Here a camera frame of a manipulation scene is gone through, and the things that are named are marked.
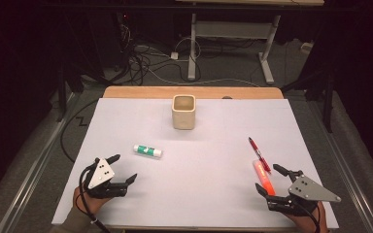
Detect green and white glue stick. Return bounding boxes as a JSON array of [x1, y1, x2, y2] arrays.
[[133, 144, 163, 159]]

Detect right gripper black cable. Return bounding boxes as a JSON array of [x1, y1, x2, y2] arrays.
[[299, 202, 323, 233]]

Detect white paper sheet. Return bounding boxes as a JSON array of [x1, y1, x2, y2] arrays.
[[51, 97, 339, 229]]

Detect black floor cable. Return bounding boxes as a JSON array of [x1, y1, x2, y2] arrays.
[[59, 98, 101, 163]]

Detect person's left hand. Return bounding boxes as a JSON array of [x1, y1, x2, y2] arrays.
[[72, 185, 112, 216]]

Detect white box on floor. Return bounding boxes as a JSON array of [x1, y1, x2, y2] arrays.
[[300, 42, 315, 55]]

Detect beige square cup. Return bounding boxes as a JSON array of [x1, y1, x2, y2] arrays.
[[171, 94, 197, 131]]

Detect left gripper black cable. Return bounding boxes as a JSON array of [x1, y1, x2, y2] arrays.
[[78, 158, 112, 233]]

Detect white floor cable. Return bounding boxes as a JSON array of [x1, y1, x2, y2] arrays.
[[147, 67, 260, 88]]

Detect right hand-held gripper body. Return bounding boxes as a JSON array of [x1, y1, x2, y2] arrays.
[[265, 169, 342, 217]]

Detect white desk frame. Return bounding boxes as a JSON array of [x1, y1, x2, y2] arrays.
[[187, 13, 282, 85]]

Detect person's right hand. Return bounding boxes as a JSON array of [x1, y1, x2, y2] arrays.
[[286, 201, 330, 233]]

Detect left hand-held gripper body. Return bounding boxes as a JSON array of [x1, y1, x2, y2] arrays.
[[83, 157, 128, 199]]

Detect red pen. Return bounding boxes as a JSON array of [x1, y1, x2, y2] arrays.
[[248, 136, 272, 174]]

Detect tangle of black cables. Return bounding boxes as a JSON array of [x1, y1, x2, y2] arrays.
[[118, 22, 203, 85]]

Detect orange highlighter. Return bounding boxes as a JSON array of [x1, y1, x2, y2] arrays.
[[253, 159, 277, 197]]

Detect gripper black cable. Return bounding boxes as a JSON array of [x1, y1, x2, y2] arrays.
[[78, 158, 112, 233], [299, 202, 323, 233]]

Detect metal floor rail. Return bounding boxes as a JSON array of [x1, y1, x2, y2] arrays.
[[0, 92, 81, 233], [306, 100, 373, 233]]

